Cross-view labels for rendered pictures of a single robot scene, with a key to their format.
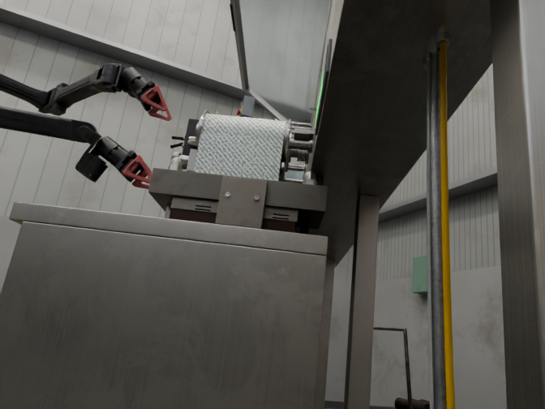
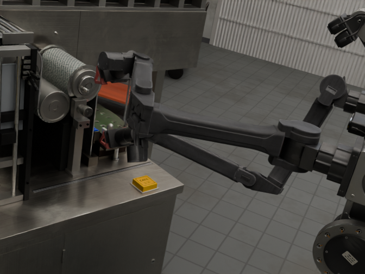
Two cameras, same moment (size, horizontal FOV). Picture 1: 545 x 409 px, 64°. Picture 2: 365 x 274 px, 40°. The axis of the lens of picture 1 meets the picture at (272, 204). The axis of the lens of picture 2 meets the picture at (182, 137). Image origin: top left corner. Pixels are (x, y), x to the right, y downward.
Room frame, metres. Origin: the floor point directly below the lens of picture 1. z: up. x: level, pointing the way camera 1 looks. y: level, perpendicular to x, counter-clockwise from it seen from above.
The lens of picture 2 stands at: (2.25, 1.67, 1.90)
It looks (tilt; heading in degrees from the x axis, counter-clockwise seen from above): 24 degrees down; 221
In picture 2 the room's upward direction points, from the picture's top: 11 degrees clockwise
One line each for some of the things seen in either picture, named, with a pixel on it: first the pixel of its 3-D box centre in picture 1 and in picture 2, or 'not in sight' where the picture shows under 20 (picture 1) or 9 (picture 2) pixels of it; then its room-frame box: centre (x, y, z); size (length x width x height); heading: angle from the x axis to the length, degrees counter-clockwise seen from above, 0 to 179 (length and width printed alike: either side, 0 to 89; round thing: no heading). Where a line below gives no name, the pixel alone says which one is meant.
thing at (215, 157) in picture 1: (236, 174); (79, 104); (1.13, 0.11, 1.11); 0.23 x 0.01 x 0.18; 87
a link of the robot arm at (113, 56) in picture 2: (127, 85); (124, 65); (1.27, 0.52, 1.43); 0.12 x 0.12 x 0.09; 84
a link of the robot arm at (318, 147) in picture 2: not in sight; (303, 150); (1.25, 1.18, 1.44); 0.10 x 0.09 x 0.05; 111
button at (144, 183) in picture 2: not in sight; (144, 183); (1.04, 0.47, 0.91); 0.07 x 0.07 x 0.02; 87
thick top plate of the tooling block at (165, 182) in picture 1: (240, 200); (96, 121); (1.00, 0.08, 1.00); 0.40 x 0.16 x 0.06; 87
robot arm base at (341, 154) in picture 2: not in sight; (335, 161); (1.24, 1.26, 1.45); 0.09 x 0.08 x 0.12; 21
